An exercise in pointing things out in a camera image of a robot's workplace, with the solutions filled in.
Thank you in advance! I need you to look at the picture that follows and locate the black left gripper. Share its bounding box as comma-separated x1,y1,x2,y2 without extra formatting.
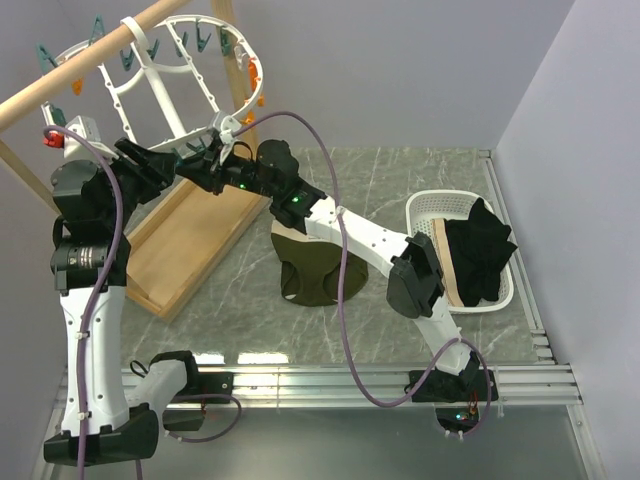
93,137,177,230

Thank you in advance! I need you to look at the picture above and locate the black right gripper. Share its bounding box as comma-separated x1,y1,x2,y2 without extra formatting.
175,145,279,202

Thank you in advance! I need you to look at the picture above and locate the white plastic clip hanger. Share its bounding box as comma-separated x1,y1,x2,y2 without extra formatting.
42,13,266,154

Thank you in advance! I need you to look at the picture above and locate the olive green underwear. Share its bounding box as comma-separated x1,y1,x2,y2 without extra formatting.
271,220,342,307

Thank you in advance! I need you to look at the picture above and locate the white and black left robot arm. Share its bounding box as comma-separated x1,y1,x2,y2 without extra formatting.
43,138,202,467

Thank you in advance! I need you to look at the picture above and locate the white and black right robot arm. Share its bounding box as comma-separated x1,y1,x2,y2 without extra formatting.
176,140,480,400

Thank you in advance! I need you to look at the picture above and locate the wooden drying rack stand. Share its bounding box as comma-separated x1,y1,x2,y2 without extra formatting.
1,1,266,321

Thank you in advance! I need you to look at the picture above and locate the white clothes peg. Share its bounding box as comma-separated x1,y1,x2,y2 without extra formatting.
234,45,249,71

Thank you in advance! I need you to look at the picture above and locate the white plastic laundry basket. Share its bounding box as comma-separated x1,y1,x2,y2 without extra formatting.
405,190,517,314

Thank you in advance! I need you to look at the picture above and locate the beige garment in basket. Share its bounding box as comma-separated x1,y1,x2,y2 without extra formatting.
432,218,464,308

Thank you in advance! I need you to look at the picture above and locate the black garment in basket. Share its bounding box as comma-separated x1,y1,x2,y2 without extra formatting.
445,198,517,307

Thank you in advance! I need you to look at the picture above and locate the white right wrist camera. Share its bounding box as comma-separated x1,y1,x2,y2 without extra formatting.
210,111,242,165

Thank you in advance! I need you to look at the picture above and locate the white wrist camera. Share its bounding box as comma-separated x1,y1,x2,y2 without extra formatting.
210,111,242,165
43,116,116,161

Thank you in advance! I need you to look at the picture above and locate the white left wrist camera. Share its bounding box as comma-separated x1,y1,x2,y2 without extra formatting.
43,116,116,161

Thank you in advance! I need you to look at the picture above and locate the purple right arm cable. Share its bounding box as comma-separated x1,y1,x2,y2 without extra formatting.
232,110,494,441

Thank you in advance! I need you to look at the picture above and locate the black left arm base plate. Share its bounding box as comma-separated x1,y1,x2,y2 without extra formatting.
196,371,234,405

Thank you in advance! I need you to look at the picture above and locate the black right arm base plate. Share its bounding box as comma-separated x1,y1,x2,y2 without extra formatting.
411,369,488,403

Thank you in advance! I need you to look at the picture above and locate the aluminium mounting rail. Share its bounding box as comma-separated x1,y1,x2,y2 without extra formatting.
53,363,584,411

